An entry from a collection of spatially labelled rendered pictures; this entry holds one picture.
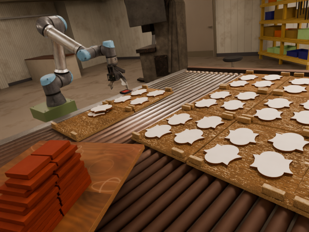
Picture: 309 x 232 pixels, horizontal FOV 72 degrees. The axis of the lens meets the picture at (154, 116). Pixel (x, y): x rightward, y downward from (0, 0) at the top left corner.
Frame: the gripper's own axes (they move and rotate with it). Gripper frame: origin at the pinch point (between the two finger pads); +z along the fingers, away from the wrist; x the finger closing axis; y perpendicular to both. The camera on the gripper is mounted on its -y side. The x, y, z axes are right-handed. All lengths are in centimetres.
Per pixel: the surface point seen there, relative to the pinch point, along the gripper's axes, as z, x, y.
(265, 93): 8, 98, -10
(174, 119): 7, 54, 32
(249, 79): 8, 88, -41
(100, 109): 5.2, 0.1, 27.0
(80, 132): 9, 4, 52
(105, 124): 8.5, 12.7, 40.6
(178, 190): 11, 70, 79
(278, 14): -15, 138, -527
